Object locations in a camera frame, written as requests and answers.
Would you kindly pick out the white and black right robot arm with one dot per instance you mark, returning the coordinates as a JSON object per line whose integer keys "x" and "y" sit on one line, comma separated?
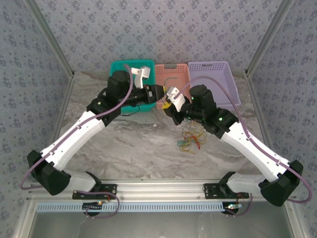
{"x": 247, "y": 146}

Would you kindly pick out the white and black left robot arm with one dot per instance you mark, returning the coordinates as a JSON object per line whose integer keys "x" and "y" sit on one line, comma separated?
{"x": 74, "y": 138}

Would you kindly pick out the teal perforated plastic basket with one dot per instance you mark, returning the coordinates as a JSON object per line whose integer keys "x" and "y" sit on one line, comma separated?
{"x": 119, "y": 65}

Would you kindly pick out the pink perforated plastic basket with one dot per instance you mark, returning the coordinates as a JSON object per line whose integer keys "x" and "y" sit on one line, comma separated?
{"x": 178, "y": 74}

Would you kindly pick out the lilac perforated plastic basket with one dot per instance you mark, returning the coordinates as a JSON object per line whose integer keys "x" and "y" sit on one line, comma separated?
{"x": 223, "y": 74}

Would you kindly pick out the small black controller board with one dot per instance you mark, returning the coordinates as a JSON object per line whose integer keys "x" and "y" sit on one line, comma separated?
{"x": 92, "y": 206}
{"x": 231, "y": 207}

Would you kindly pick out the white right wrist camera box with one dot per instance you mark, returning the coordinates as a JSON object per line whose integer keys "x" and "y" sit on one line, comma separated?
{"x": 177, "y": 98}

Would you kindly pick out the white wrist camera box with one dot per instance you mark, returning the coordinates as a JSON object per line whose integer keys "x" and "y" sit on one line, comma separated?
{"x": 146, "y": 72}
{"x": 177, "y": 98}

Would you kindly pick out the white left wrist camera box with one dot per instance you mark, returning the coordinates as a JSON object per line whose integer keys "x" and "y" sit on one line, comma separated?
{"x": 146, "y": 72}

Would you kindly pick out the aluminium side rail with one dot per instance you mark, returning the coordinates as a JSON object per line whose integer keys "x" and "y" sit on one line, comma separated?
{"x": 255, "y": 99}
{"x": 65, "y": 99}

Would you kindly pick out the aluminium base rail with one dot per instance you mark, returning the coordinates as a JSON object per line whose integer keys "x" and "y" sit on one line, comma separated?
{"x": 161, "y": 189}

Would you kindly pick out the aluminium corner post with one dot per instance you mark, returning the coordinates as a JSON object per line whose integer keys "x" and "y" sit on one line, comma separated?
{"x": 50, "y": 34}
{"x": 269, "y": 34}

